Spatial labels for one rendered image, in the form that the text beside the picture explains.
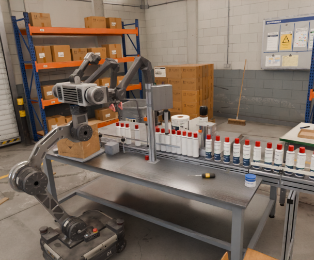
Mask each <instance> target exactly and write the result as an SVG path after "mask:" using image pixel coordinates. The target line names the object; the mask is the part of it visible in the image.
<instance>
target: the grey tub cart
mask: <svg viewBox="0 0 314 260"><path fill-rule="evenodd" d="M123 100H128V101H127V102H124V103H123V104H122V110H121V109H120V108H119V107H118V104H117V105H116V106H115V108H116V109H117V111H118V119H119V121H129V122H137V123H146V122H145V121H144V117H146V116H147V104H146V99H123Z"/></svg>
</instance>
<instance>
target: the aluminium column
mask: <svg viewBox="0 0 314 260"><path fill-rule="evenodd" d="M151 86H153V83H145V88H146V89H151V88H150V87H151ZM146 104H151V92H146ZM147 121H148V138H149V155H150V161H151V162H155V161H157V156H156V137H155V118H154V110H152V107H147Z"/></svg>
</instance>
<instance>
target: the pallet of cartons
mask: <svg viewBox="0 0 314 260"><path fill-rule="evenodd" d="M213 73H214V64H213V63H207V64H181V65H164V66H156V67H154V78H155V80H154V82H155V83H156V85H161V84H162V82H164V84H170V85H172V102H173V108H170V109H168V110H169V111H170V120H169V121H170V122H171V117H172V116H175V115H187V116H189V117H190V120H192V119H194V118H197V117H199V116H200V113H199V109H200V106H207V108H208V114H207V116H208V122H212V123H215V118H213V89H214V86H213V81H214V75H213ZM158 122H161V126H162V122H163V120H162V115H160V116H159V117H158Z"/></svg>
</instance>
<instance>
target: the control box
mask: <svg viewBox="0 0 314 260"><path fill-rule="evenodd" d="M150 88H151V107H152V110H154V111H155V110H162V109H170V108H173V102H172V85H170V84H164V85H156V86H154V85H153V86H151V87H150Z"/></svg>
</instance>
